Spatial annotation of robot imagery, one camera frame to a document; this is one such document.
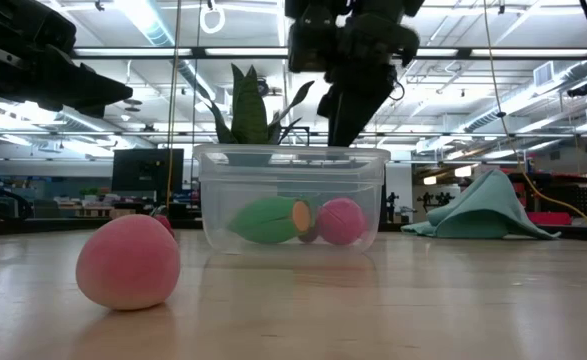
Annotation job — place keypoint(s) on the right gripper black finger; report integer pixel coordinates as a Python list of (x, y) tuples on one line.
[(363, 110), (334, 107)]

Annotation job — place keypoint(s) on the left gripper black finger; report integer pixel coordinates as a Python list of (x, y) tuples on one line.
[(88, 90), (90, 112)]

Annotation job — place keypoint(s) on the magenta-red grooved toy fruit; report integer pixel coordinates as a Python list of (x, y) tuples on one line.
[(340, 221)]

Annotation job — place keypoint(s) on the green toy mango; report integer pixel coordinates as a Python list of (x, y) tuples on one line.
[(268, 220)]

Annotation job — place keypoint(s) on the small pink-red round toy fruit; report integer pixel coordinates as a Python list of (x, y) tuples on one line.
[(128, 262)]

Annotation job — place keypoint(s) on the clear plastic tupperware container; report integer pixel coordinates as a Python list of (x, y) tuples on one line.
[(223, 200)]

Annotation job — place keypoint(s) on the black flat screen monitor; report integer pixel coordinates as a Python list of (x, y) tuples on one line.
[(148, 170)]

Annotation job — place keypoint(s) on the artificial plant in white pot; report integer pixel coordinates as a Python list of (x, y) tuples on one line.
[(248, 115)]

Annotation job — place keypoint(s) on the small red toy strawberry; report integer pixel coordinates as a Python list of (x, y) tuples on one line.
[(167, 224)]

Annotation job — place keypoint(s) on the teal folded cloth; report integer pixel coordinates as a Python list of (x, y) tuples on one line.
[(483, 215)]

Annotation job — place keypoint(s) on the black ceiling-mounted device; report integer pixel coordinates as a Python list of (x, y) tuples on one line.
[(579, 90)]

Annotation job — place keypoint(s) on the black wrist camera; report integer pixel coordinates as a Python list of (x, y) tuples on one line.
[(313, 45)]

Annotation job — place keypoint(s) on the silver air duct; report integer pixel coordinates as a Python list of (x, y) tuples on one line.
[(148, 25), (523, 97)]

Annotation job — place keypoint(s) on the black ceiling light rail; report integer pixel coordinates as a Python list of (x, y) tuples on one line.
[(198, 52)]

